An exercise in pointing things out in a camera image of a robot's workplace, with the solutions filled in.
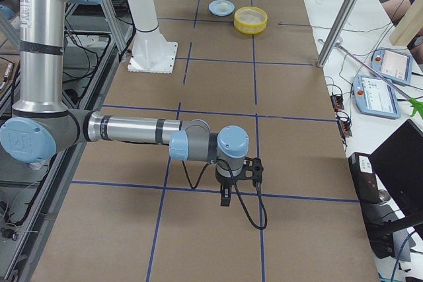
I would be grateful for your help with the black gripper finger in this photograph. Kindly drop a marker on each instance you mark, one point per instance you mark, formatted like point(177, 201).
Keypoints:
point(225, 197)

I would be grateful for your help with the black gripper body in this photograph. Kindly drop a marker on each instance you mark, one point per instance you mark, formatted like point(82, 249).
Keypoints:
point(226, 183)

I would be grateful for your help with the white steamed bun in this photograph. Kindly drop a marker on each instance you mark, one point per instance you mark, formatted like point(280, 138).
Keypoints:
point(223, 6)

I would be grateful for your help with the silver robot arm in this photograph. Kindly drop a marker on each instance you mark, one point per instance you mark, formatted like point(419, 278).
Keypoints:
point(42, 125)

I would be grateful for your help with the yellow round steamer basket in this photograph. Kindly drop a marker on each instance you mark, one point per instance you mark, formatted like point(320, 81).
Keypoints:
point(250, 20)

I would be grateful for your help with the black computer box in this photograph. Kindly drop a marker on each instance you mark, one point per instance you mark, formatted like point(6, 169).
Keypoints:
point(386, 232)

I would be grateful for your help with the near teach pendant tablet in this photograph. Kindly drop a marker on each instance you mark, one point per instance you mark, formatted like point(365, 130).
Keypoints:
point(374, 97)

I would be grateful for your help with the teach pendant tablet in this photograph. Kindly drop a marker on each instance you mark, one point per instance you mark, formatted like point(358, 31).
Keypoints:
point(374, 97)
point(393, 65)

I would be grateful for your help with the black laptop monitor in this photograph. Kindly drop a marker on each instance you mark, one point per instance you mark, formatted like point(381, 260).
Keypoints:
point(398, 164)

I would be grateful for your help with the light blue plate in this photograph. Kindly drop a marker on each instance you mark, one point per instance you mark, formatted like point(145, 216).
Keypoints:
point(214, 9)

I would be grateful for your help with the green plastic clamp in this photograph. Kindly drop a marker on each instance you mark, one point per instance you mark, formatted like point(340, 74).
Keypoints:
point(417, 107)

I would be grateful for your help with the far teach pendant tablet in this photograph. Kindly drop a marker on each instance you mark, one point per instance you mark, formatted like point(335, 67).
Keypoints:
point(393, 65)

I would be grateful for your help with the wooden beam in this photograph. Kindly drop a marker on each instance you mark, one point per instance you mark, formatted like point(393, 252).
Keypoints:
point(410, 21)

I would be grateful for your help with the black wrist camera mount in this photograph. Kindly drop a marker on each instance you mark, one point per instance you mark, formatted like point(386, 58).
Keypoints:
point(252, 170)

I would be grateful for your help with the black cable connector box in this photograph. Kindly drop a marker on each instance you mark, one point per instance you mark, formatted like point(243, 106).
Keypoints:
point(337, 102)

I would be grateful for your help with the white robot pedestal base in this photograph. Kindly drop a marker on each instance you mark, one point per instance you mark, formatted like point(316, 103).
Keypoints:
point(151, 52)

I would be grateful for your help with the aluminium frame post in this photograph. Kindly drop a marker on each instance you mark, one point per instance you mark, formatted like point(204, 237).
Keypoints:
point(339, 22)

